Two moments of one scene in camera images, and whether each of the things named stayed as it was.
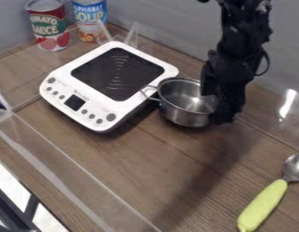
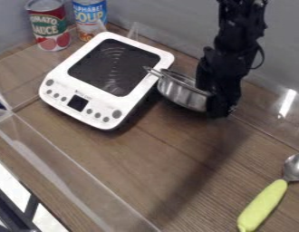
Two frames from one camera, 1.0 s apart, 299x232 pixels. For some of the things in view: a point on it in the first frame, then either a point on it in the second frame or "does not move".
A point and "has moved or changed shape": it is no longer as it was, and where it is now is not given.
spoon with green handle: [266, 202] does not move
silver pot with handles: [183, 104] has moved or changed shape
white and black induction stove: [100, 86] has moved or changed shape
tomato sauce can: [52, 24] does not move
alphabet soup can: [91, 16] does not move
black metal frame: [17, 220] does not move
